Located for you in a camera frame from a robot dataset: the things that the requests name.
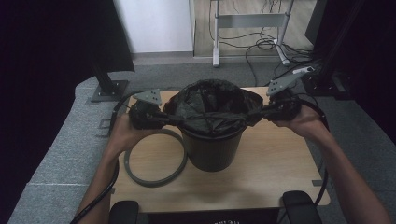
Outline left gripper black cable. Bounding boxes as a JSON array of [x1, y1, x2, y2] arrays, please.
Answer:
[[69, 90, 145, 224]]

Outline black garbage bag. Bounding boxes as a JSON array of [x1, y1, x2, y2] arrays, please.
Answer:
[[163, 78, 265, 137]]

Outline white metal desk frame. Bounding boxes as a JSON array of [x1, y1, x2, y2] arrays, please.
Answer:
[[209, 0, 295, 68]]

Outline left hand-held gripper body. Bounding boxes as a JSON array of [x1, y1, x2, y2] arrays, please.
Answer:
[[128, 88, 166, 131]]

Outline person's left hand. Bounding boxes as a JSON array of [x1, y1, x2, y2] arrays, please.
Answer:
[[109, 111, 162, 157]]

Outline grey bin rim ring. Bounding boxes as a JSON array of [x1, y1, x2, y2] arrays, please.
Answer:
[[123, 128, 189, 189]]

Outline black chair armrest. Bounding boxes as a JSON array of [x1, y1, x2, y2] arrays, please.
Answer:
[[108, 200, 140, 224], [281, 189, 322, 224]]

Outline white power strip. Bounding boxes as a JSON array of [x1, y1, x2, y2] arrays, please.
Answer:
[[291, 65, 316, 76]]

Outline person's right hand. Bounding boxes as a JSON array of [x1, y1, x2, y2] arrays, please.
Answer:
[[271, 104, 329, 140]]

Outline tangle of black floor cables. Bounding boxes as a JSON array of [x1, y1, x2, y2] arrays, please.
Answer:
[[207, 0, 316, 89]]

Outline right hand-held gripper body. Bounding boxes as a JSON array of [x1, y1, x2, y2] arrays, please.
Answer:
[[263, 71, 304, 123]]

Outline black curtain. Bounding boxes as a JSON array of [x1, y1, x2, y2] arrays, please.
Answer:
[[304, 0, 396, 147], [0, 0, 136, 218]]

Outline black metal stand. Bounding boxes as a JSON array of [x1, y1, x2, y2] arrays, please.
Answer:
[[300, 0, 366, 101], [88, 54, 130, 104]]

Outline dark grey plastic bin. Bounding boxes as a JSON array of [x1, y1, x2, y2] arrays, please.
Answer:
[[179, 123, 245, 173]]

